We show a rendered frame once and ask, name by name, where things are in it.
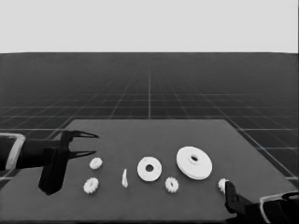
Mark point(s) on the small white toothed gear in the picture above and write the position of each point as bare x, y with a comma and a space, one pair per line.
221, 185
168, 186
87, 186
92, 164

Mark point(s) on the large thick white disc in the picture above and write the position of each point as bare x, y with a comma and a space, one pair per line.
202, 169

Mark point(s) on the small white T-shaped piece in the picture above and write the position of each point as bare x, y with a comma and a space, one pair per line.
125, 180

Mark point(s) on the white round carrier with pins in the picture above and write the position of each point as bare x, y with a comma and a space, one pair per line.
155, 174

